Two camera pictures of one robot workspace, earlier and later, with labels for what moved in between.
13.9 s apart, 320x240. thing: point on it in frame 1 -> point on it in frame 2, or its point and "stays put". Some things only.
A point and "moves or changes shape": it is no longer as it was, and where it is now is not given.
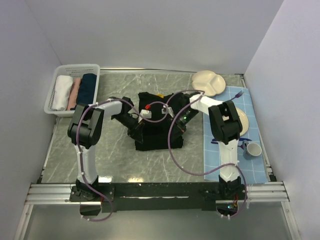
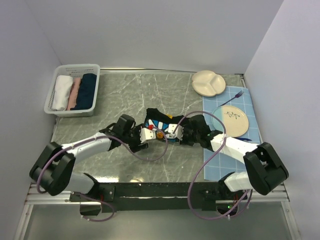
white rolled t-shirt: x=63 y=85 stays put
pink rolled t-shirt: x=73 y=99 stays put
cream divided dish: x=211 y=84 stays put
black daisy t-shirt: x=161 y=131 moves or changes shape
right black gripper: x=179 y=128 -> x=184 y=141
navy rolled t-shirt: x=85 y=95 stays put
